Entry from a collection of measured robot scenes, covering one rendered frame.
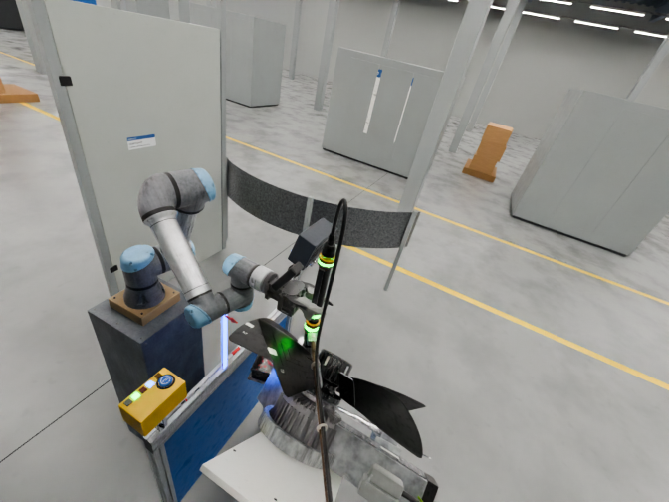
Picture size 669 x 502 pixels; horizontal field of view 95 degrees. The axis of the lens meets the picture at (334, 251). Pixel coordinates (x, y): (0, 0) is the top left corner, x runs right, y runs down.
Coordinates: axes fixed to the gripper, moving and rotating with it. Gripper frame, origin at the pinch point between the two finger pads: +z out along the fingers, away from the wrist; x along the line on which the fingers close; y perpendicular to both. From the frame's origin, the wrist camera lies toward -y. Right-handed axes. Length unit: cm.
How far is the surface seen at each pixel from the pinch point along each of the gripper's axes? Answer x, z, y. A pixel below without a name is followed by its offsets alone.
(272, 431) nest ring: 22.3, 0.7, 31.5
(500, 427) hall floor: -117, 115, 147
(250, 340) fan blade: 4.4, -22.1, 26.2
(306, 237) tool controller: -59, -39, 21
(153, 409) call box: 33, -35, 39
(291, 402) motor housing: 13.5, 1.0, 29.4
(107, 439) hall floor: 27, -100, 145
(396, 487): 17, 36, 31
